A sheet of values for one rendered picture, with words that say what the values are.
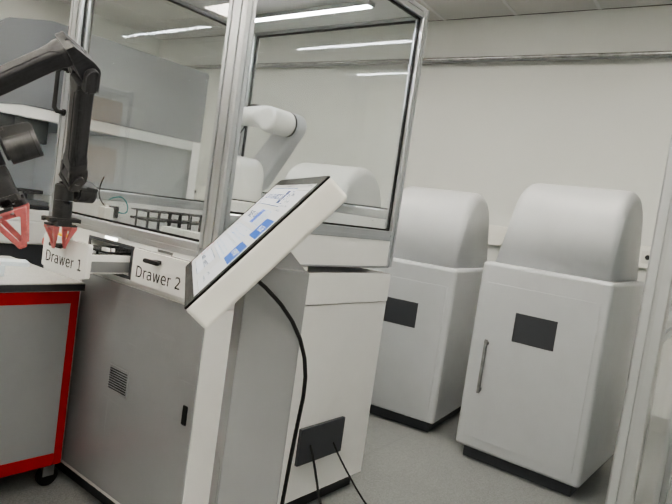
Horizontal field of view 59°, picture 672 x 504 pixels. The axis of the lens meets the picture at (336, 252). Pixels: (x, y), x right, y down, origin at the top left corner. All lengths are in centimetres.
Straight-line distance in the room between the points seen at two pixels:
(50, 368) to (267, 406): 129
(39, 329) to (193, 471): 75
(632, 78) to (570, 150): 61
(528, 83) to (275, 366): 397
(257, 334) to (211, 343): 69
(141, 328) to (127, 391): 22
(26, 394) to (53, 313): 29
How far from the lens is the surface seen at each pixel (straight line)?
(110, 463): 229
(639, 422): 115
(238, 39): 184
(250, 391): 119
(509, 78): 494
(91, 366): 234
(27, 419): 239
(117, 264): 210
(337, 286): 222
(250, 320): 115
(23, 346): 229
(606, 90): 472
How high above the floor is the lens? 115
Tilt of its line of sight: 4 degrees down
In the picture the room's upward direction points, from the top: 8 degrees clockwise
